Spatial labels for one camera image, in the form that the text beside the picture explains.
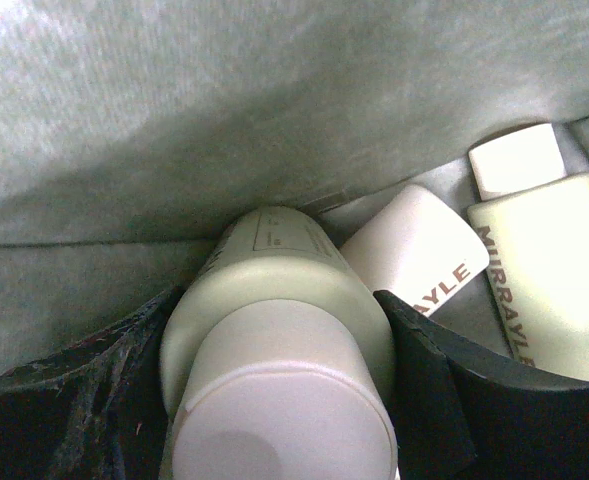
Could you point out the green bottle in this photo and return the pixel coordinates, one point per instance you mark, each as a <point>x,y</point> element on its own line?
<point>277,362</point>
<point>533,219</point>

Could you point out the green canvas bag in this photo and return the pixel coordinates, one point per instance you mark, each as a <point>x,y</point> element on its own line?
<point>132,132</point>

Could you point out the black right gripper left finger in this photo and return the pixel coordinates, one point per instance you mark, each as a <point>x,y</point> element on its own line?
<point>93,410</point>

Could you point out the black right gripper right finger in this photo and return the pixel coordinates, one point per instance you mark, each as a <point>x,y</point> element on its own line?
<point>461,411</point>

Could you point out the cream bottle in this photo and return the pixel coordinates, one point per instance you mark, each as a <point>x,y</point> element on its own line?
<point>417,248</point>

